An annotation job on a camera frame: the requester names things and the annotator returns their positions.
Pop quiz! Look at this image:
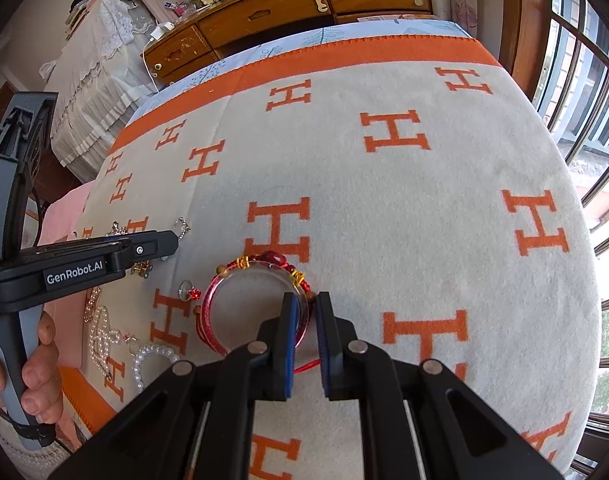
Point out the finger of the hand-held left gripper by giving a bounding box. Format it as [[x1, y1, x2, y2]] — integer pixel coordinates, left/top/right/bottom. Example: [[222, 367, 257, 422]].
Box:
[[107, 230, 180, 273]]

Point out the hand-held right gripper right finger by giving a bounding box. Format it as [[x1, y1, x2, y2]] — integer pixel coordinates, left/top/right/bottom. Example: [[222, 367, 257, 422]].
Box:
[[313, 291, 568, 480]]

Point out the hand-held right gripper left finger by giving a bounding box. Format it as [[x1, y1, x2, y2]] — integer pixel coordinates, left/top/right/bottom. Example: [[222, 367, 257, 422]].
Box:
[[48, 291, 305, 480]]

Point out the red cord beaded bracelet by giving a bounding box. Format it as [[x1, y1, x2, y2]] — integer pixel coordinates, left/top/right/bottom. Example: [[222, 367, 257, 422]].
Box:
[[194, 250, 320, 377]]

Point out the white pearl necklace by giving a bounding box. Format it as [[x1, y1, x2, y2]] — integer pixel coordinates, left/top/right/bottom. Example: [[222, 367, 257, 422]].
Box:
[[88, 304, 131, 377]]

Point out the person's left hand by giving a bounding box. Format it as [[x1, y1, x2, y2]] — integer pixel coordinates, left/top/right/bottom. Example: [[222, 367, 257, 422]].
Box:
[[0, 312, 64, 423]]

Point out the pink fleece blanket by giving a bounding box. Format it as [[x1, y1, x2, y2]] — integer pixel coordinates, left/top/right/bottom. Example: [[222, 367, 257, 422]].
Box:
[[37, 180, 98, 368]]

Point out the orange and white patterned blanket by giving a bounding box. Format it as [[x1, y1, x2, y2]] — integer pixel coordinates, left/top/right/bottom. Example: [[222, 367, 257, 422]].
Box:
[[77, 35, 603, 480]]

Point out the white lace furniture cover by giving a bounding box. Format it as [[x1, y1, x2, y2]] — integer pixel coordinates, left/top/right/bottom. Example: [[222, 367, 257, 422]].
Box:
[[39, 0, 160, 181]]

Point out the wooden desk with drawers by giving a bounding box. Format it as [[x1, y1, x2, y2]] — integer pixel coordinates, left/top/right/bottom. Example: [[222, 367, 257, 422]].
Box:
[[143, 0, 433, 86]]

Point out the light blue printed sheet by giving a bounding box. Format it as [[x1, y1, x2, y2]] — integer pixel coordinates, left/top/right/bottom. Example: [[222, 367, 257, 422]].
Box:
[[129, 20, 470, 126]]

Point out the wooden framed window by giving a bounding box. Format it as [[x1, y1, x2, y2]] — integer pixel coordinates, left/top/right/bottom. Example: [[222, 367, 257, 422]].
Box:
[[499, 0, 609, 476]]

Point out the pink bead bracelet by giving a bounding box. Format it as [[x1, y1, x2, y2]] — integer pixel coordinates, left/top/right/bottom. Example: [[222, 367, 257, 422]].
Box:
[[83, 287, 102, 324]]

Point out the white pearl bracelet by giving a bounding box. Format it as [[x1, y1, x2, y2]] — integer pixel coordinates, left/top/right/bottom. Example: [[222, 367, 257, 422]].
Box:
[[132, 344, 182, 393]]

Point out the white charger cable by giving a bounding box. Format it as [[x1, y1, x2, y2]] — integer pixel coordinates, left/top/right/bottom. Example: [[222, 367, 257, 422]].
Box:
[[142, 35, 165, 93]]

